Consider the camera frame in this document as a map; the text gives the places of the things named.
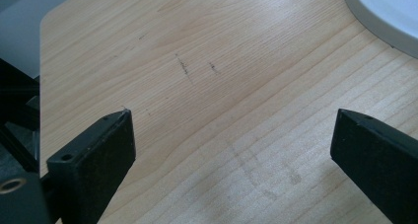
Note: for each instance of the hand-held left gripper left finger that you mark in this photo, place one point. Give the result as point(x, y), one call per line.
point(88, 164)

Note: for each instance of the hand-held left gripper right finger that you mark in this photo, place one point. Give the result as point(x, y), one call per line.
point(378, 158)

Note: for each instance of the black metal stand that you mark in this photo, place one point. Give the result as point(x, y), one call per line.
point(18, 118)

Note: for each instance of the white round plate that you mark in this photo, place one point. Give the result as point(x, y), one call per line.
point(387, 10)

